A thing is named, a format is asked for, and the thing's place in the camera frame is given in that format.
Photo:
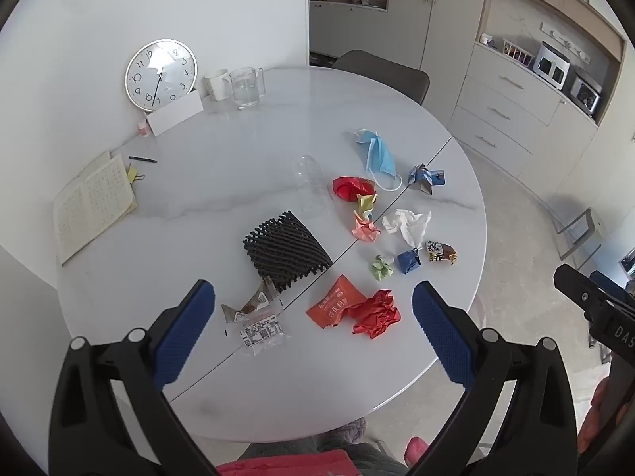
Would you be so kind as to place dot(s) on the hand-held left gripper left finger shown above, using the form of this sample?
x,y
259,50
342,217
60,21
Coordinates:
x,y
186,332

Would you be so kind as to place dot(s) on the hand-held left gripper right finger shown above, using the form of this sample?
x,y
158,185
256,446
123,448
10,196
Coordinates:
x,y
441,332

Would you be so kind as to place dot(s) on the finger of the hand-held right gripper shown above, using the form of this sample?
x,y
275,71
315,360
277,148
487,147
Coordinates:
x,y
578,287
615,287

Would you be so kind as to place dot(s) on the red paper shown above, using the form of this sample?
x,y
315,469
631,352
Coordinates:
x,y
377,313

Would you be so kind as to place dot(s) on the clear packet with white label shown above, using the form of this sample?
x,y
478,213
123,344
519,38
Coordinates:
x,y
260,332

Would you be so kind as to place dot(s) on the orange snack packet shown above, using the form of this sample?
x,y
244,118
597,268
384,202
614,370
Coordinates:
x,y
335,302

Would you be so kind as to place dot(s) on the blue white crushed carton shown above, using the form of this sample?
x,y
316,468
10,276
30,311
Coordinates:
x,y
426,178

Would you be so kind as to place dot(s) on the person's right hand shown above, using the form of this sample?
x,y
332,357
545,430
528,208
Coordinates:
x,y
598,416

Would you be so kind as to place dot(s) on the silver torn wrapper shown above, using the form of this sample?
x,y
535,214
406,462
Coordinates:
x,y
248,305

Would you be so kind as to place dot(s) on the blue crumpled paper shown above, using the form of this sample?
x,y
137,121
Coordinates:
x,y
409,261

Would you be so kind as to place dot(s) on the striped brown snack wrapper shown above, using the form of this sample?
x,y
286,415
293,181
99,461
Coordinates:
x,y
440,252

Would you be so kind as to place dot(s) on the light green crumpled paper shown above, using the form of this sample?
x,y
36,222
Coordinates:
x,y
383,266

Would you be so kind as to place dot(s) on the white crumpled tissue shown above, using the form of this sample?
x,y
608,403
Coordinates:
x,y
407,225

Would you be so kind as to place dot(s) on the person's fuzzy slipper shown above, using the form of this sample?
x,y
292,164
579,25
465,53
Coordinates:
x,y
416,448

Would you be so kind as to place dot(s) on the pink crumpled paper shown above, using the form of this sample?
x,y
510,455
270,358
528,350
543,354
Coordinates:
x,y
364,228

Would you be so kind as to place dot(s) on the black foam net sleeve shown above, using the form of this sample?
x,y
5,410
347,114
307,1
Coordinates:
x,y
285,248

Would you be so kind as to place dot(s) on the person's quilted grey green pants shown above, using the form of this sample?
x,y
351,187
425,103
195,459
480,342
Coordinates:
x,y
367,458

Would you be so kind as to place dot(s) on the yellow green crumpled paper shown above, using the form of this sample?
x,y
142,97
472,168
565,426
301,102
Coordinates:
x,y
366,204

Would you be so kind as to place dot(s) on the open paper notebook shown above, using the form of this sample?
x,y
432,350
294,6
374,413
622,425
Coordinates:
x,y
92,203

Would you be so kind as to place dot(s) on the yellow notes with binder clip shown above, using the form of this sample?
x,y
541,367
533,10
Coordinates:
x,y
133,174

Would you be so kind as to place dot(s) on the person's red fleece garment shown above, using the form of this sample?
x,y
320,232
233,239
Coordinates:
x,y
287,466

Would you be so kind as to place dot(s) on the red shiny crumpled wrapper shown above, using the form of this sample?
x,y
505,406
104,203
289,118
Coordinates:
x,y
352,188

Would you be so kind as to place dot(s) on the black pen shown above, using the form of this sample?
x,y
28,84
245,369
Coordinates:
x,y
143,159

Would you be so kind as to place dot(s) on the blue face mask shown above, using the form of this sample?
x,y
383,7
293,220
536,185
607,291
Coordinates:
x,y
379,156

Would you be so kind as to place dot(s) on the clear plastic cup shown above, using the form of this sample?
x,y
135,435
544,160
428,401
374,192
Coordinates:
x,y
310,186

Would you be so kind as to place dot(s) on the silver countertop appliance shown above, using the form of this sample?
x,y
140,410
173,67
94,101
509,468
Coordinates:
x,y
585,90

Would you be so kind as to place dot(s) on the white drawer cabinet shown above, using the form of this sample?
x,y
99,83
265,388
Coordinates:
x,y
501,104

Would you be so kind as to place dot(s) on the white folded card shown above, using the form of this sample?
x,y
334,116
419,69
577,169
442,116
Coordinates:
x,y
176,114

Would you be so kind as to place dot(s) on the small jar rack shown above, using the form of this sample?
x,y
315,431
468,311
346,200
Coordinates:
x,y
516,52

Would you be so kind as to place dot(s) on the white mug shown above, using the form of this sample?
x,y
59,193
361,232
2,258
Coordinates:
x,y
218,84

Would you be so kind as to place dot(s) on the grey chair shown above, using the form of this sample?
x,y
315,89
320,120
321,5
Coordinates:
x,y
382,72

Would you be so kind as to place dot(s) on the white tall cabinet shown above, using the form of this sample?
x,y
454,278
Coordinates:
x,y
446,10

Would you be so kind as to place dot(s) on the metal stool frame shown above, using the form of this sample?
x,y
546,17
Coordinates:
x,y
597,228

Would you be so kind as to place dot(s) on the white wall power strip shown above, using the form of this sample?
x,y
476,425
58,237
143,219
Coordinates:
x,y
565,42

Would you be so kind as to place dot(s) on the round white wall clock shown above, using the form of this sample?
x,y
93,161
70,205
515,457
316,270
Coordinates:
x,y
161,75

